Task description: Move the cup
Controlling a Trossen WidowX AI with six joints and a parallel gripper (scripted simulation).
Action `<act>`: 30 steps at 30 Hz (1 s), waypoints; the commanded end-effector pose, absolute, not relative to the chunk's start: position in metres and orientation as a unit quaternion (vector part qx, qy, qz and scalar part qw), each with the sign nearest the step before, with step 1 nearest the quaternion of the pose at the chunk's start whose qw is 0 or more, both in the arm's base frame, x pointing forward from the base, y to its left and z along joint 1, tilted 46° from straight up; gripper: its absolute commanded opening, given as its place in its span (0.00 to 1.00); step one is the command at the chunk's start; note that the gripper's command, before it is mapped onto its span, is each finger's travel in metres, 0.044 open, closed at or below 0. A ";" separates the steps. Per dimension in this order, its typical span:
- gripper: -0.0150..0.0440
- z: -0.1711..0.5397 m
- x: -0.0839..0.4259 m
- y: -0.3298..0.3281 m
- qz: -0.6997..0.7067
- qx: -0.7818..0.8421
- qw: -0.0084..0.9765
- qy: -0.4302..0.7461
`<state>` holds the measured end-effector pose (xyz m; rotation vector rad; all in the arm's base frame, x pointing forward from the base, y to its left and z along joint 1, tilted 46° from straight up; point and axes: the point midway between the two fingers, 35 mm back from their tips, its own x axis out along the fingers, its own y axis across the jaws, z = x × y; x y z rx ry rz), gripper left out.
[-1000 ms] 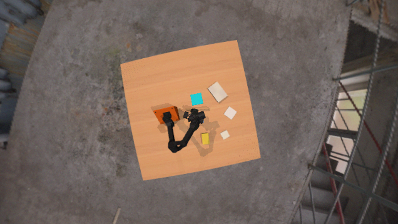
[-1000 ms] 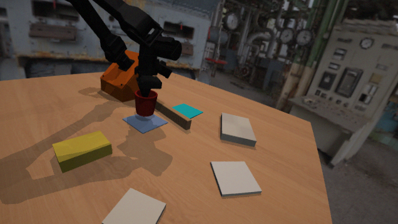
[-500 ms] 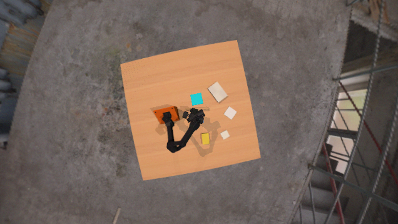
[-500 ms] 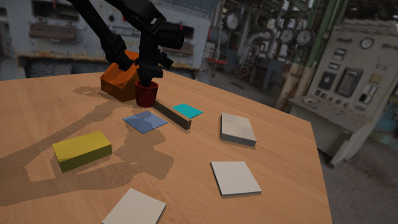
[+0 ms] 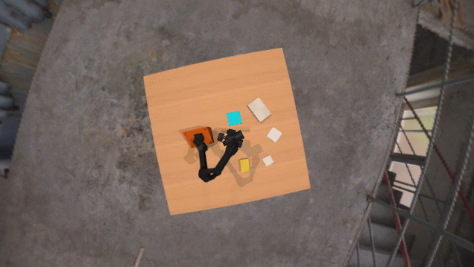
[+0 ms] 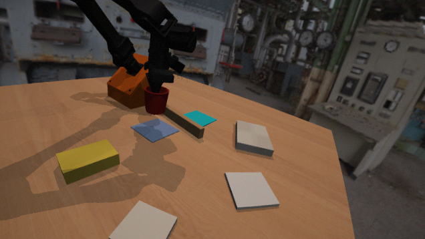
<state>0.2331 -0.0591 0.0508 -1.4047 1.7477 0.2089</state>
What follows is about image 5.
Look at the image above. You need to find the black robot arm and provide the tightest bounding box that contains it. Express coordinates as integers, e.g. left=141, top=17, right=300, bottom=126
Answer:
left=193, top=129, right=244, bottom=183

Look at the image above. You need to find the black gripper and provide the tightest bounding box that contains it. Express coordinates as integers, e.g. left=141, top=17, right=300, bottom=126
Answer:
left=217, top=133, right=243, bottom=148

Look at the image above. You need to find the yellow rectangular block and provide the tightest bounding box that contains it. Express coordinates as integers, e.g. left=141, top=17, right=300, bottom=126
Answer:
left=240, top=158, right=250, bottom=172

